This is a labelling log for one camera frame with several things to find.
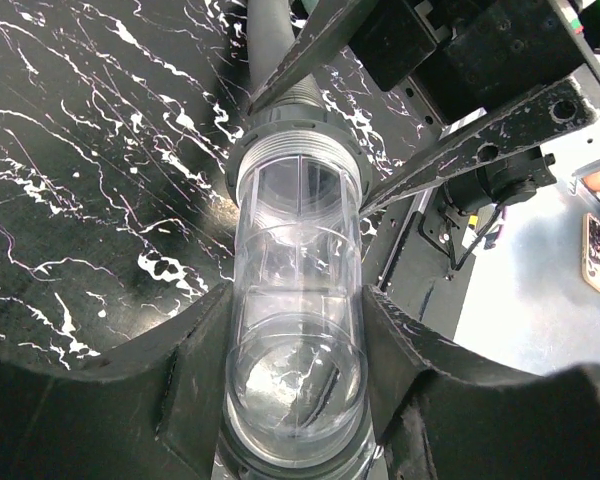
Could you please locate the clear plastic canister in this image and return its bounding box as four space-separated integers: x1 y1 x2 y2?
223 154 368 479

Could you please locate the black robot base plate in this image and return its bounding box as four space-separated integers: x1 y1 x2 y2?
362 189 476 339

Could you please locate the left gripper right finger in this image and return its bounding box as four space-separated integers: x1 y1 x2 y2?
362 286 600 479

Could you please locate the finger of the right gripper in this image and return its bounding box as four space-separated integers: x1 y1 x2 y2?
247 0 377 115

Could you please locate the smartphone on far table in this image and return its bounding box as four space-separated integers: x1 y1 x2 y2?
581 213 600 293

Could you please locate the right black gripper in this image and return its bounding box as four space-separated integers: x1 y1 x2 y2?
349 0 600 217

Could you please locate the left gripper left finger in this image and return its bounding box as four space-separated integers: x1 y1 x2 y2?
0 282 233 479

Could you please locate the black corrugated hose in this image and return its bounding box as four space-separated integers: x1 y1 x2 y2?
223 0 374 206

